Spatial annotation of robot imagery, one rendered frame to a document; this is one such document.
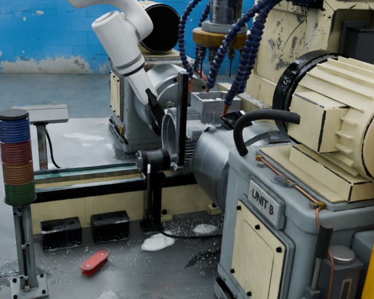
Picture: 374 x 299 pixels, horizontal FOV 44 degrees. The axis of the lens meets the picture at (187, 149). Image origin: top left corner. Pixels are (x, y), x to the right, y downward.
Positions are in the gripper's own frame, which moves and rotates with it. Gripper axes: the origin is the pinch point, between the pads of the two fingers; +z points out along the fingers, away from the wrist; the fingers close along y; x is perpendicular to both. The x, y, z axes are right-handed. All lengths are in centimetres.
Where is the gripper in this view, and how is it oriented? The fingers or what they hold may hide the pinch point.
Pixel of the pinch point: (157, 111)
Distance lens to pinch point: 139.5
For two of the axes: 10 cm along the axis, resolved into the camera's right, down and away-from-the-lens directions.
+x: 8.4, -5.4, 1.1
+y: 3.5, 3.6, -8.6
